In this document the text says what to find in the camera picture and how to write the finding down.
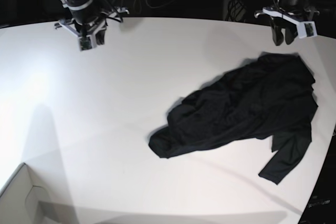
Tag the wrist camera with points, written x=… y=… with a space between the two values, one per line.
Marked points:
x=87 y=43
x=306 y=29

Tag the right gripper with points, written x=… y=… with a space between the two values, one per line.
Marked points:
x=91 y=20

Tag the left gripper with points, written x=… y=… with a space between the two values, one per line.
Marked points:
x=276 y=26

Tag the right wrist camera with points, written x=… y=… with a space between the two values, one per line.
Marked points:
x=87 y=43

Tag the black long-sleeve t-shirt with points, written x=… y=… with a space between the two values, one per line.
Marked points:
x=271 y=96

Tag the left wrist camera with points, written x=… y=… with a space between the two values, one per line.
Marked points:
x=306 y=29

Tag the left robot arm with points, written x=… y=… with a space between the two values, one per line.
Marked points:
x=299 y=8

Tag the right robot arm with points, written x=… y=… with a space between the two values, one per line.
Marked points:
x=79 y=4

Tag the white cardboard box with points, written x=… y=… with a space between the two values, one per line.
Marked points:
x=24 y=202

